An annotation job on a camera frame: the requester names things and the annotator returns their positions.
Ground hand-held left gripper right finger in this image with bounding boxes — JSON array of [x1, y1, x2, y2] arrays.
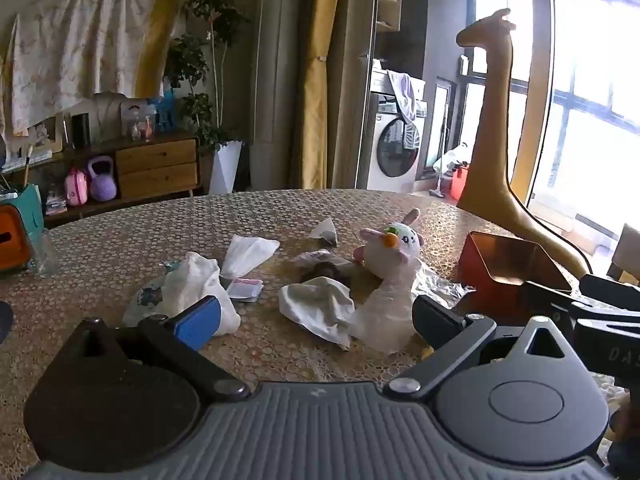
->
[[382, 295, 576, 403]]

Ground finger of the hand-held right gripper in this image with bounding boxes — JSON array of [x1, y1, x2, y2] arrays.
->
[[520, 280, 590, 332], [580, 274, 640, 312]]

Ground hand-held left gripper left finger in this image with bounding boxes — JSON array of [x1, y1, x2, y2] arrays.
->
[[65, 296, 251, 402]]

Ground clear plastic bag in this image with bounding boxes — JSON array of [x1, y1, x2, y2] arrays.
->
[[347, 260, 476, 356]]

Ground red metal tin box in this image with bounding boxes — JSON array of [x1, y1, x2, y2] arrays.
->
[[452, 231, 573, 318]]

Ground white bunny plush toy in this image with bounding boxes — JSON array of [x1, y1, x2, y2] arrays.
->
[[352, 207, 426, 281]]

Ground white foam net sleeve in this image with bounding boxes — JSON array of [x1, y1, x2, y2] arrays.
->
[[220, 234, 281, 281]]

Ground white cloth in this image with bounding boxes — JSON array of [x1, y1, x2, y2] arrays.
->
[[277, 277, 357, 351]]

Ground white plastic bag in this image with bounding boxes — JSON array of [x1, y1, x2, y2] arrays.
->
[[165, 251, 242, 336], [432, 142, 471, 176]]

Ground small pink packet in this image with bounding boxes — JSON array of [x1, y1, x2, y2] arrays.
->
[[227, 277, 264, 303]]

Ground printed plastic bag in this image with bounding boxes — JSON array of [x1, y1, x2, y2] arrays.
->
[[121, 260, 181, 328]]

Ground small grey tea bag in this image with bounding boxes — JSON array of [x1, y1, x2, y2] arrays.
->
[[307, 217, 340, 247]]

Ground red bag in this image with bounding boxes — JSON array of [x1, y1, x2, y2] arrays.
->
[[450, 162, 471, 203]]

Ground white planter pot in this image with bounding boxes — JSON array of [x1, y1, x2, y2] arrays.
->
[[207, 140, 243, 196]]

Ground wooden tv cabinet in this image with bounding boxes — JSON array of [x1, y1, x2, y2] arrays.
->
[[0, 130, 203, 228]]

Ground upright mop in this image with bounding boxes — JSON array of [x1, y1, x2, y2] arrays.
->
[[429, 95, 451, 198]]

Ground clear glass cup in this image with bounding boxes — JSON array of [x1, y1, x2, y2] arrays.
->
[[30, 227, 61, 278]]

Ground purple kettlebell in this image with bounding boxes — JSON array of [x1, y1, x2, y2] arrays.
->
[[87, 156, 118, 202]]

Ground white washing machine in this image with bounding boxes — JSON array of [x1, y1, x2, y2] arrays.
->
[[365, 70, 429, 194]]

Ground giraffe shaped chair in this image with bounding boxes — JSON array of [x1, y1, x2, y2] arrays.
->
[[455, 8, 593, 278]]

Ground large window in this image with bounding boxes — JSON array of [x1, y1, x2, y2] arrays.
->
[[472, 0, 640, 261]]

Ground pink toy case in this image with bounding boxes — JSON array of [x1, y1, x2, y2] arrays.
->
[[65, 167, 91, 207]]

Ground teal and orange tissue box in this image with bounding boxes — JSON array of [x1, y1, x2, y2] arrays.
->
[[0, 183, 45, 276]]

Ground clear toy bag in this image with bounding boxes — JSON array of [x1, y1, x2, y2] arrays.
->
[[120, 99, 156, 142]]

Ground blue toy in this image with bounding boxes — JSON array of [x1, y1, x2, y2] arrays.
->
[[150, 87, 178, 133]]

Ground black speaker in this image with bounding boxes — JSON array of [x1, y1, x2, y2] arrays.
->
[[71, 112, 92, 150]]

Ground purple towel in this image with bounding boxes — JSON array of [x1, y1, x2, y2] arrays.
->
[[387, 70, 418, 122]]

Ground white keyboard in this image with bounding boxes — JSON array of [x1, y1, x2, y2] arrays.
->
[[0, 150, 53, 172]]

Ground tall standing air conditioner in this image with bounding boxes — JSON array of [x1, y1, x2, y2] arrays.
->
[[250, 0, 307, 193]]

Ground yellow curtain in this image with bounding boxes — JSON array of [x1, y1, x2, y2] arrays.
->
[[300, 0, 347, 191]]

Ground yellow cloth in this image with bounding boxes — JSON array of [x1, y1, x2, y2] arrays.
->
[[135, 0, 188, 101]]

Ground floral cover cloth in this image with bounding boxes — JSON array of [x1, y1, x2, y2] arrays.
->
[[0, 0, 161, 136]]

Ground green potted plant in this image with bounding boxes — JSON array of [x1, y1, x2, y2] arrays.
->
[[165, 0, 251, 156]]

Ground photo frame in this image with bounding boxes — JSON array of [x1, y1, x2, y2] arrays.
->
[[27, 112, 66, 154]]

